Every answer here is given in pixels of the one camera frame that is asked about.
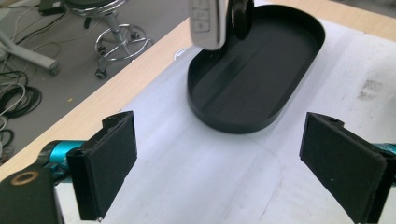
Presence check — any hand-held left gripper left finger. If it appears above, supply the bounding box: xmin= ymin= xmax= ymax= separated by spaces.
xmin=65 ymin=110 xmax=138 ymax=221

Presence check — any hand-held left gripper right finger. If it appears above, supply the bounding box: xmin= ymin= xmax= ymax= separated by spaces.
xmin=299 ymin=111 xmax=389 ymax=224

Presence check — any black oval tray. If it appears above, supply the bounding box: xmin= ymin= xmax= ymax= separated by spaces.
xmin=186 ymin=4 xmax=327 ymax=135

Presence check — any silver car key with strap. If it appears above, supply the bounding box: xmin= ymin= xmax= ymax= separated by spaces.
xmin=188 ymin=0 xmax=232 ymax=51

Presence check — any metal stool base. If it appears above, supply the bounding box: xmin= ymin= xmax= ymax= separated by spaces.
xmin=62 ymin=0 xmax=154 ymax=79

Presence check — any white stand leg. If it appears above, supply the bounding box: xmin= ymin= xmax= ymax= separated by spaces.
xmin=0 ymin=30 xmax=61 ymax=77

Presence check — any black cable coil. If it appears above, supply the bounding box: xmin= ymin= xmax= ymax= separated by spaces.
xmin=0 ymin=70 xmax=43 ymax=119

